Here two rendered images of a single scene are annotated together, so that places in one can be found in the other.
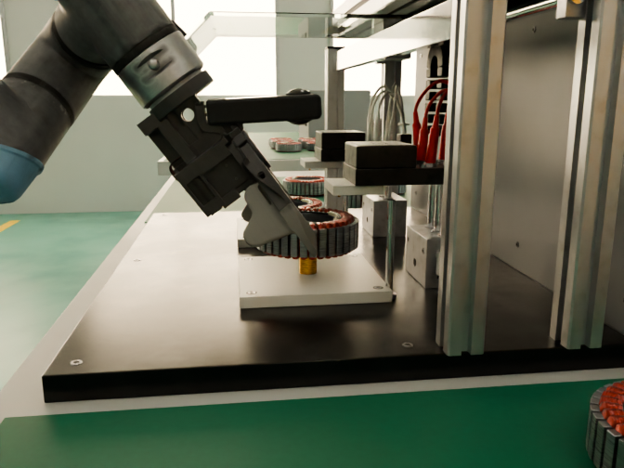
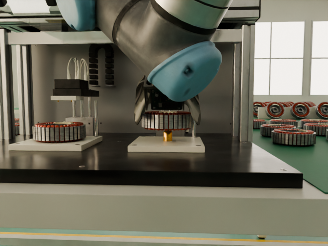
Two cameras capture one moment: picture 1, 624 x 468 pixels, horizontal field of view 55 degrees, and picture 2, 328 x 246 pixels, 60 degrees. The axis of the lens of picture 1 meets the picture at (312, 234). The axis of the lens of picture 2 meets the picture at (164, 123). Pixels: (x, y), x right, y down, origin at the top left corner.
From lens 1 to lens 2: 0.81 m
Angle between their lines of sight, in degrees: 78
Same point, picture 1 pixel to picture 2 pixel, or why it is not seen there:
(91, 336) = (247, 169)
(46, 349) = (232, 193)
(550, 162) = not seen: hidden behind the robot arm
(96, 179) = not seen: outside the picture
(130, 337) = (246, 164)
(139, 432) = (315, 174)
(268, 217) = (194, 108)
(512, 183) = not seen: hidden behind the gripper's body
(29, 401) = (302, 191)
